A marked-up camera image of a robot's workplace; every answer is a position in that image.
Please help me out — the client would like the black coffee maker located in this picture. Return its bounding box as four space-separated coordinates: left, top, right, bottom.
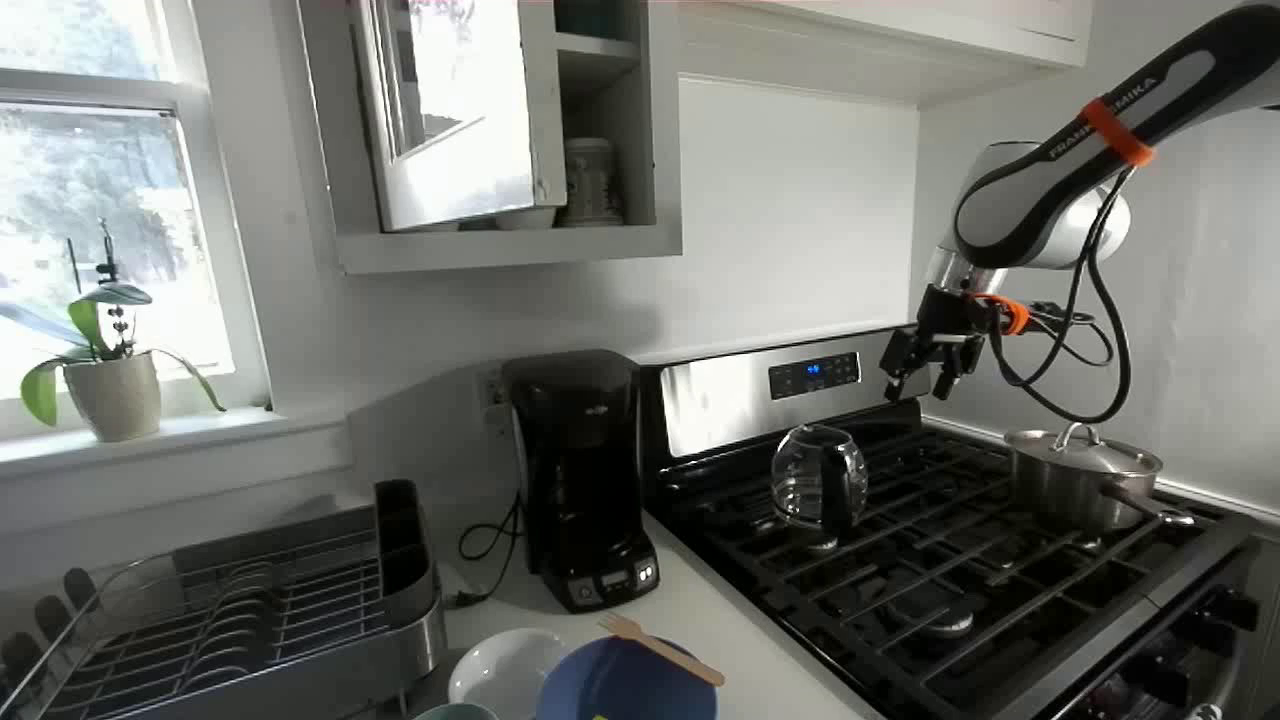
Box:
501 346 666 616

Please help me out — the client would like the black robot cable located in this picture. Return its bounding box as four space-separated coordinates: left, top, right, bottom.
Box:
980 169 1139 428

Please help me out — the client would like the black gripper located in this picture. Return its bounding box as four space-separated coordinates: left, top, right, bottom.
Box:
877 285 996 406

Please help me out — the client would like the stainless steel saucepan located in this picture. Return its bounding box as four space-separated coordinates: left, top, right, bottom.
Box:
1004 449 1204 539

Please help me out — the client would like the glass kettle with black handle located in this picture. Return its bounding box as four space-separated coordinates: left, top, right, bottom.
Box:
768 418 872 544

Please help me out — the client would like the window with white frame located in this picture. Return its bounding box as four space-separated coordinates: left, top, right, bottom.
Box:
0 0 280 449

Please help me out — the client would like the white wall cabinet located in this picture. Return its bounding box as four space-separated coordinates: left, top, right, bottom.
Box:
293 0 689 279

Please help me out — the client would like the metal dish rack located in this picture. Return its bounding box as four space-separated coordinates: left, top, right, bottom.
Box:
0 480 454 720

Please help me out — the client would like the blue bowl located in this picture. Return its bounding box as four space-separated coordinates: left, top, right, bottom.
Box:
534 633 726 720

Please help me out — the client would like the stainless steel pan lid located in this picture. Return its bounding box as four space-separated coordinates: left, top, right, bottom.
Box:
1004 416 1167 486

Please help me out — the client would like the white overhead cabinet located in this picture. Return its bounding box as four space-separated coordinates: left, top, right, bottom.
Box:
677 0 1102 106

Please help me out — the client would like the black coffee maker cord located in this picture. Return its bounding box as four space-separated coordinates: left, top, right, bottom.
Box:
454 486 534 607

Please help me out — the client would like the potted orchid plant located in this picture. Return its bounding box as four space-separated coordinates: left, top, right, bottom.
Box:
0 217 233 449

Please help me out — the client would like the stainless steel gas stove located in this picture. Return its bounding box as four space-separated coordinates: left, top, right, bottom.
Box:
635 323 1280 720

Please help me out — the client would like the black utensil holder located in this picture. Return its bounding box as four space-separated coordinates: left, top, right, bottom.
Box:
371 476 445 625

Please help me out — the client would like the white bowl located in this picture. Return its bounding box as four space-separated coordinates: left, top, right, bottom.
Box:
445 625 576 720

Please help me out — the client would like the white cabinet door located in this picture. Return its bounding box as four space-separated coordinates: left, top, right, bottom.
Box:
347 0 574 234

